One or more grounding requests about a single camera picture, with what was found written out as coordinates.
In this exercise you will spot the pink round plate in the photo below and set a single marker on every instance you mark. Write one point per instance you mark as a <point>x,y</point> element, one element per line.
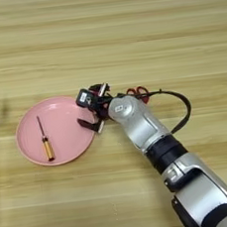
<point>61,138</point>

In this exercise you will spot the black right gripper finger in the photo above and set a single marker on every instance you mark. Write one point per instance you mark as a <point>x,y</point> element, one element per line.
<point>100,88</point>
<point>89,124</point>

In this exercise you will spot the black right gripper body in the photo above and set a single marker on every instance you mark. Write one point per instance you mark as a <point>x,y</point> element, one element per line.
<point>102,106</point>

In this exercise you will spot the black box white label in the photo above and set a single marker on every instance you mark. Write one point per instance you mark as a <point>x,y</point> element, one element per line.
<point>84,98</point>

